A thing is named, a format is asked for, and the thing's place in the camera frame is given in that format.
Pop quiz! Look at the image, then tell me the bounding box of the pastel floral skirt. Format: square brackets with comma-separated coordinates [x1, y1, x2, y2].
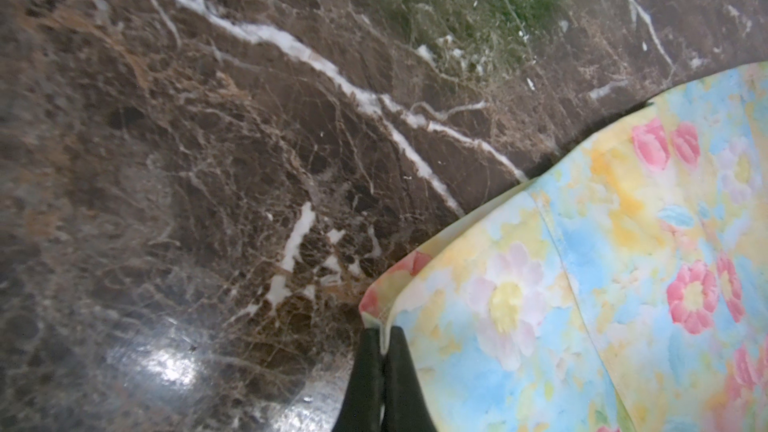
[359, 63, 767, 431]

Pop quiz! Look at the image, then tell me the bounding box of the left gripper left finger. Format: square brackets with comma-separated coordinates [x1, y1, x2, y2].
[332, 328, 384, 432]

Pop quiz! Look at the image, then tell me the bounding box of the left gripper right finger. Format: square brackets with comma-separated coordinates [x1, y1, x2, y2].
[383, 326, 437, 432]

